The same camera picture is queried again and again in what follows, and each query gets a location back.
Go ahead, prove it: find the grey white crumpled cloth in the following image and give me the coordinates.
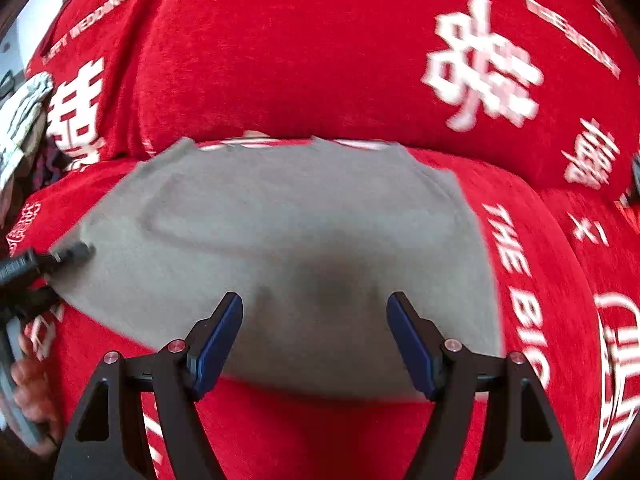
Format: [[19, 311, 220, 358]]
[[1, 72, 54, 191]]

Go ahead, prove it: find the person's left hand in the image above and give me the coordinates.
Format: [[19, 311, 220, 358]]
[[11, 335, 63, 458]]

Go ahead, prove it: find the red wedding quilt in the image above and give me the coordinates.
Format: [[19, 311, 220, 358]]
[[27, 0, 639, 199]]

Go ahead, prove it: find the grey knit sweater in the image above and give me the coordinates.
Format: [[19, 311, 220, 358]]
[[51, 139, 502, 396]]

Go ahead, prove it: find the red folded wedding blanket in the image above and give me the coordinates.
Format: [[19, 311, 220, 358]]
[[6, 148, 639, 479]]

